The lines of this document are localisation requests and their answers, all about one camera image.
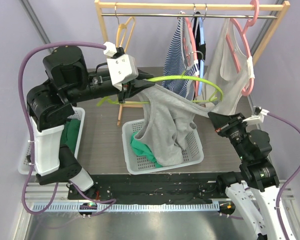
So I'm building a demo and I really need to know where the lime green hanger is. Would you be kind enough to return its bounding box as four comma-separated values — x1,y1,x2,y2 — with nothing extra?
96,71,225,108

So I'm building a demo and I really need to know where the blue striped tank top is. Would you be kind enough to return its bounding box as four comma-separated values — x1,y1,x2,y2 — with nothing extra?
162,20,196,101

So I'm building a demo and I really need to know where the pink hanger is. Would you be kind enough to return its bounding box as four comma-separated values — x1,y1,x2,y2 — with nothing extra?
225,0,260,97
178,11,206,97

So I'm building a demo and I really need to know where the grey tank top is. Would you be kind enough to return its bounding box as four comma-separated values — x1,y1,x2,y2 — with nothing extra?
134,84,208,167

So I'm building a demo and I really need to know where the yellow hanger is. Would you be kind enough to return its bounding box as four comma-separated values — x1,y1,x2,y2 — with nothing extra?
114,2,136,53

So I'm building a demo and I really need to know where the green tank top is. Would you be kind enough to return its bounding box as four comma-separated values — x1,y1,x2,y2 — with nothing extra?
130,132,163,168

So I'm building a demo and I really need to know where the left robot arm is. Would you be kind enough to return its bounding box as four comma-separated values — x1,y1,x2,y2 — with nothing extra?
26,45,154,200

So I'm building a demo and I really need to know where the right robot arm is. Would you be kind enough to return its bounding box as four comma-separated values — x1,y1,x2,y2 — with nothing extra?
208,107,295,240

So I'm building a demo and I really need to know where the white tank top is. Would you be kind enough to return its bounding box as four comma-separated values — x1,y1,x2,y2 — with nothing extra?
203,19,255,115

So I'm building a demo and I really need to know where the light blue hanger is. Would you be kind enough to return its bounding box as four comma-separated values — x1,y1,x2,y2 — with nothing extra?
198,17,206,79

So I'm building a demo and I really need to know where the black tank top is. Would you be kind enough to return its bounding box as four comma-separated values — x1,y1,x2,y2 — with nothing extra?
191,16,206,61

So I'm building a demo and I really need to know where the white left basket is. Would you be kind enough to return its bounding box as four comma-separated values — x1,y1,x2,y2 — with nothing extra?
18,107,86,175

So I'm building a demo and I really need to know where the white basket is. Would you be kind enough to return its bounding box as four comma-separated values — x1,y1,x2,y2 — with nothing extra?
122,119,204,175
18,107,86,175

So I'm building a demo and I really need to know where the white centre basket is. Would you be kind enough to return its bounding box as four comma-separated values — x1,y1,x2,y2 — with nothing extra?
122,119,204,175

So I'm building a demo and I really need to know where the dark green garment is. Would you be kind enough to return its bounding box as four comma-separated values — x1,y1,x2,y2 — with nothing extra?
60,118,81,153

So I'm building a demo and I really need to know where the wooden clothes rack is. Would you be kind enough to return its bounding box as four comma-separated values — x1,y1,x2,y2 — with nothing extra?
94,0,292,126

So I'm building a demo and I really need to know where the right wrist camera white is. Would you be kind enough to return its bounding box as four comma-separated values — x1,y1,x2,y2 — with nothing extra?
242,106,269,125

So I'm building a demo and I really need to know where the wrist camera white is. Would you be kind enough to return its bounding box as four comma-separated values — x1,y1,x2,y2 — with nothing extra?
242,106,269,125
103,41,139,91

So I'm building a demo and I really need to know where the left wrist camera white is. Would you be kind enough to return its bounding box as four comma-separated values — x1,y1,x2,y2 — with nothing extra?
103,41,139,91

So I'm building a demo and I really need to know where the white slotted cable duct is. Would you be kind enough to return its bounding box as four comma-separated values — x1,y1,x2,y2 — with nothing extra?
46,201,220,213

